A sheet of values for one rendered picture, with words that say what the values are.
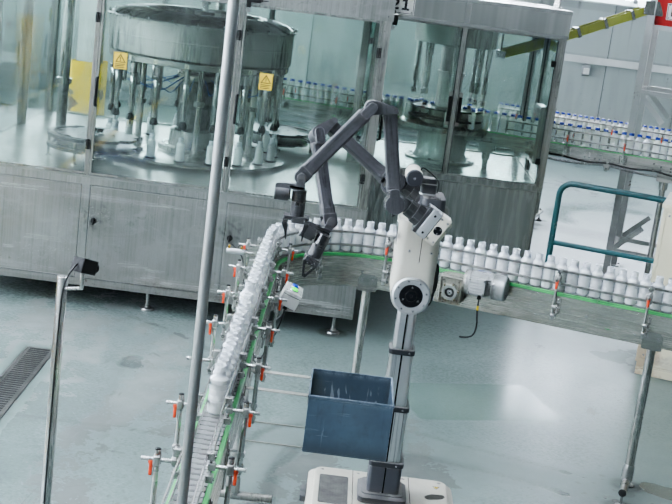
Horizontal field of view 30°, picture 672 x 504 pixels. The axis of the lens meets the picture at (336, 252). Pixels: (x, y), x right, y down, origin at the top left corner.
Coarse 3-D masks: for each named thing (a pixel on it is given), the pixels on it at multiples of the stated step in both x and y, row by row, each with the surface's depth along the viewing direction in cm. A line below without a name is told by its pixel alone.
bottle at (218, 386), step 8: (216, 368) 405; (224, 368) 405; (216, 376) 405; (224, 376) 406; (216, 384) 405; (224, 384) 405; (216, 392) 405; (224, 392) 406; (208, 400) 407; (216, 400) 406; (208, 408) 408; (216, 408) 406; (224, 408) 408
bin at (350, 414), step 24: (312, 384) 483; (336, 384) 483; (360, 384) 483; (384, 384) 482; (312, 408) 453; (336, 408) 453; (360, 408) 453; (384, 408) 452; (312, 432) 455; (336, 432) 455; (360, 432) 455; (384, 432) 454; (360, 456) 457; (384, 456) 457
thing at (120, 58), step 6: (114, 54) 809; (120, 54) 809; (126, 54) 809; (114, 60) 810; (120, 60) 810; (126, 60) 810; (114, 66) 811; (120, 66) 811; (126, 66) 811; (264, 78) 810; (270, 78) 810; (258, 84) 811; (264, 84) 811; (270, 84) 811; (270, 90) 812
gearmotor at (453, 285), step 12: (444, 276) 635; (456, 276) 634; (468, 276) 631; (480, 276) 630; (492, 276) 629; (504, 276) 629; (444, 288) 635; (456, 288) 634; (468, 288) 627; (480, 288) 625; (492, 288) 627; (504, 288) 625; (444, 300) 638; (456, 300) 636; (504, 300) 631; (468, 336) 644
